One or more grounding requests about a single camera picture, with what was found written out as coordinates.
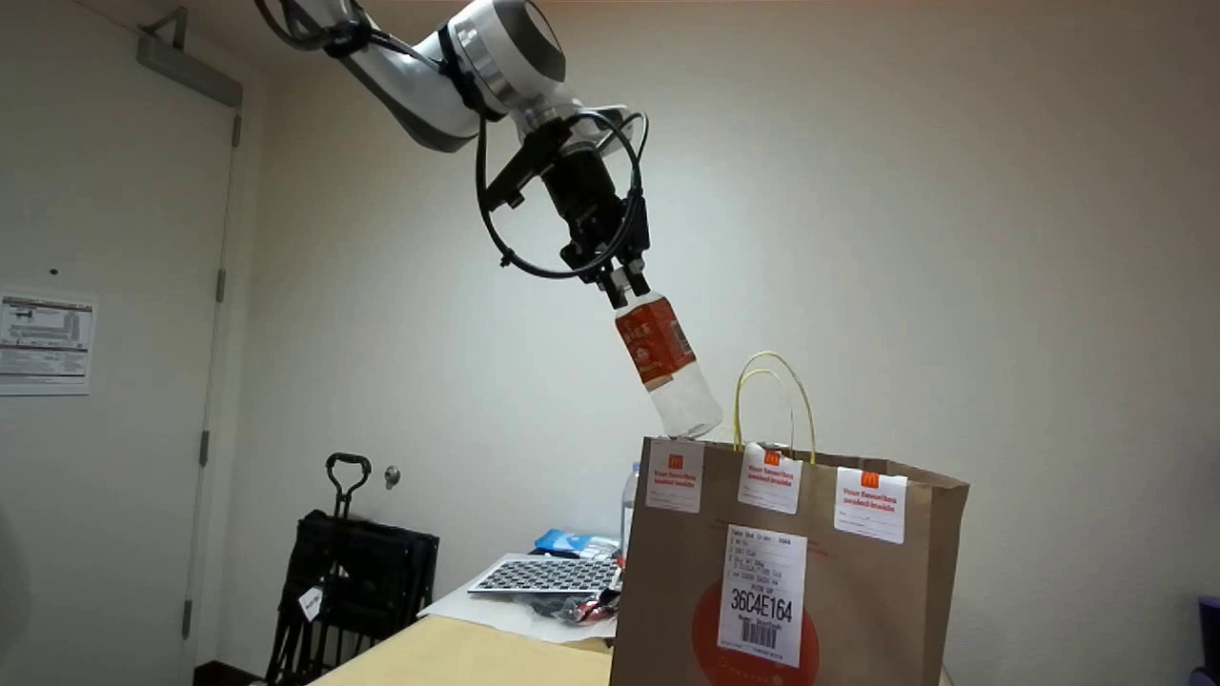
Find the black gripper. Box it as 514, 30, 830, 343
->
481, 105, 650, 310

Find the orange labelled plastic bottle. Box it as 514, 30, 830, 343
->
614, 293, 723, 438

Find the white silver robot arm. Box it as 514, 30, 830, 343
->
256, 0, 650, 310

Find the brown paper delivery bag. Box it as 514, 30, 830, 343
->
608, 354, 968, 686

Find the blue tissue pack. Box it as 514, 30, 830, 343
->
531, 530, 620, 561

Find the black folding cart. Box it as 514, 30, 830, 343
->
262, 454, 439, 686

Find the white door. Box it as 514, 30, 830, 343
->
0, 0, 231, 686

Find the white door notice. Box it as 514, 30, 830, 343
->
0, 293, 98, 395

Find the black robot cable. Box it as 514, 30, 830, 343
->
251, 0, 650, 282

